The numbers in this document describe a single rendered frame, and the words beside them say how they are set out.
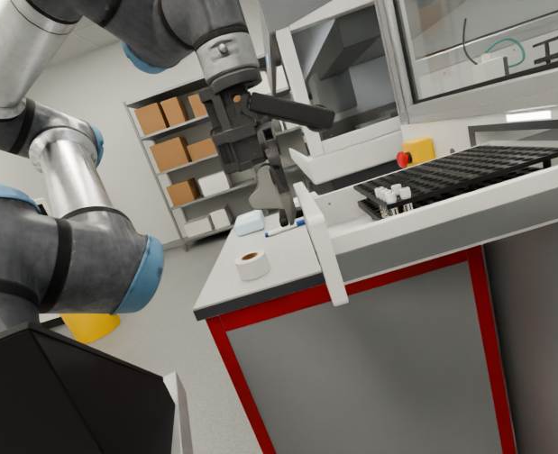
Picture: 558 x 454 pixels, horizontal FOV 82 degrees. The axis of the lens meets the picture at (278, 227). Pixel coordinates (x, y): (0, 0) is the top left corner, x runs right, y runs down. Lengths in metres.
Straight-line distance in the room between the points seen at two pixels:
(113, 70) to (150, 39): 4.66
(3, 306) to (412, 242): 0.40
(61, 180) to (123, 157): 4.49
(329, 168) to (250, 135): 0.88
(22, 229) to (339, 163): 1.08
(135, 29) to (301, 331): 0.58
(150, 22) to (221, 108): 0.14
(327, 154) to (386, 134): 0.23
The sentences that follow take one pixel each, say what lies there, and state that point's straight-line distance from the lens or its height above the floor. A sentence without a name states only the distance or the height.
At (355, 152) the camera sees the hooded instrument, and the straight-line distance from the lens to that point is 1.31.
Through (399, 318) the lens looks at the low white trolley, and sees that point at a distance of 0.73.
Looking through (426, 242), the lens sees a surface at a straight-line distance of 0.40.
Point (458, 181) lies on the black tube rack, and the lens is 0.45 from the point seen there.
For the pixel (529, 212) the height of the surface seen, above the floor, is 0.86.
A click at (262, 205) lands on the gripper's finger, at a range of 0.45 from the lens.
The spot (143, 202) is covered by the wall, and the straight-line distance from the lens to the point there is 5.10.
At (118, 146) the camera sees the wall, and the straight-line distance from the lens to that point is 5.14.
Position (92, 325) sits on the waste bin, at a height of 0.13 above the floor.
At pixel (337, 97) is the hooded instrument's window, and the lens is 1.32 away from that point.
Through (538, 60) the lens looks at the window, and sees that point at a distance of 0.59.
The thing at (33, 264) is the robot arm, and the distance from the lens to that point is 0.42.
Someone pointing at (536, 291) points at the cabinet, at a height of 0.64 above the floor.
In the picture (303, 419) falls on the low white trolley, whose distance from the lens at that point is 0.84.
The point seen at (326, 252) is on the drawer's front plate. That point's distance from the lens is 0.35.
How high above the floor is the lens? 1.02
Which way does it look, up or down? 14 degrees down
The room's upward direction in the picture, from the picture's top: 19 degrees counter-clockwise
